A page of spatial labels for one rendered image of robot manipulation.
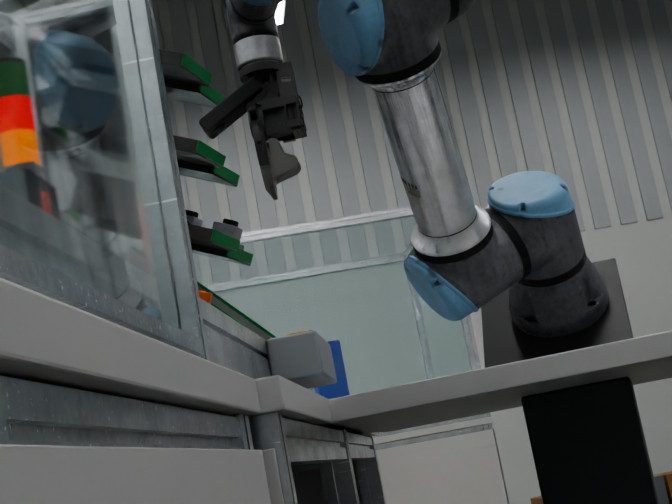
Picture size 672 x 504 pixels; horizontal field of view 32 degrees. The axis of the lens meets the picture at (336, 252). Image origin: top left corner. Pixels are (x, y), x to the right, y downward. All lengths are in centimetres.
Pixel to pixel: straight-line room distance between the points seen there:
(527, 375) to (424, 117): 36
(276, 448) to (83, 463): 52
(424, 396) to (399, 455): 433
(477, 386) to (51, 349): 98
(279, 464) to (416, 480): 475
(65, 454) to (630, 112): 1098
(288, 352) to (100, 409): 101
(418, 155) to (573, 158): 959
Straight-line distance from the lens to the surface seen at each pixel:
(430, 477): 576
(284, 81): 187
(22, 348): 44
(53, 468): 46
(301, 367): 157
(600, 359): 139
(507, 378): 140
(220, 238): 204
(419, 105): 151
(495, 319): 186
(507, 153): 1095
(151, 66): 98
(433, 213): 159
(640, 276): 1104
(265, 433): 101
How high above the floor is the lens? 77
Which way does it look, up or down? 10 degrees up
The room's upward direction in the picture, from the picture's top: 10 degrees counter-clockwise
